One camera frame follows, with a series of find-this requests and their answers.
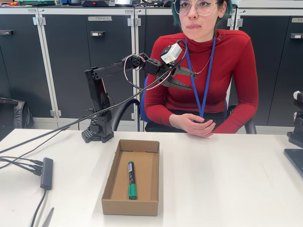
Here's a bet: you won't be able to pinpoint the green crate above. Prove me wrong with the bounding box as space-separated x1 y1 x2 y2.
18 0 57 6

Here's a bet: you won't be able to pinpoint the black marker with green cap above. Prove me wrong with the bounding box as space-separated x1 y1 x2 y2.
127 160 137 200

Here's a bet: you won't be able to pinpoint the black camera usb cable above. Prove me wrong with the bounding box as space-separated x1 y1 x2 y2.
0 39 188 154

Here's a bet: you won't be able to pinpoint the blue office chair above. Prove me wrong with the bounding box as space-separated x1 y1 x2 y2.
111 75 258 135

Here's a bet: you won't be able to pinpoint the black backpack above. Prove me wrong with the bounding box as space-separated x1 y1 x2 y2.
0 96 34 130

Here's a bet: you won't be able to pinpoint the dark grey hub lead cable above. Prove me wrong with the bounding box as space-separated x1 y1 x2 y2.
30 188 49 227

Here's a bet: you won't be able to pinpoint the dark grey tablet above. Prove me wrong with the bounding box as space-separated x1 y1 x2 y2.
283 148 303 180

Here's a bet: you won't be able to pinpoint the woman in red sweater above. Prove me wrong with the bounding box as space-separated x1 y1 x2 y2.
143 0 258 133

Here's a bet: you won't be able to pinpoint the person's left forearm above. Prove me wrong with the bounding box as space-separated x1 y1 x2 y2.
212 101 258 134

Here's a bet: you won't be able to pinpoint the dark grey usb hub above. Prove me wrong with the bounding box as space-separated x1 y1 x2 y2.
39 157 54 191

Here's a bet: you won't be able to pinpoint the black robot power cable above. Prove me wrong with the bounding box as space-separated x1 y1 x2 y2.
0 107 95 170

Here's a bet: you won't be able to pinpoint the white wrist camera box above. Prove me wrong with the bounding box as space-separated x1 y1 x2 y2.
160 40 183 64

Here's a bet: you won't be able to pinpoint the black usb plug cable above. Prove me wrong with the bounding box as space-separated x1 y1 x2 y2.
0 155 44 166
0 156 44 171
14 160 43 176

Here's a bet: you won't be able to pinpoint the thin gold necklace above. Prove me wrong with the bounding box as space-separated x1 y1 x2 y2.
187 56 211 74

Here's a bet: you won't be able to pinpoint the person's right hand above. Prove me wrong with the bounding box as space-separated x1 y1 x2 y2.
169 113 216 138

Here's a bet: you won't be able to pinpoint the blue lanyard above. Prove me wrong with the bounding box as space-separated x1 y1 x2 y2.
184 34 216 119

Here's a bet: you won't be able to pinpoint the gold rimmed glasses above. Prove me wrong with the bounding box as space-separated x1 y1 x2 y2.
172 0 220 17

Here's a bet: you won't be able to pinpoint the brown cardboard box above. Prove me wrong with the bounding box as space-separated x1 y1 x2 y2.
101 139 160 216

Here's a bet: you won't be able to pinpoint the person's right forearm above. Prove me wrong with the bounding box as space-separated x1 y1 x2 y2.
144 104 173 123

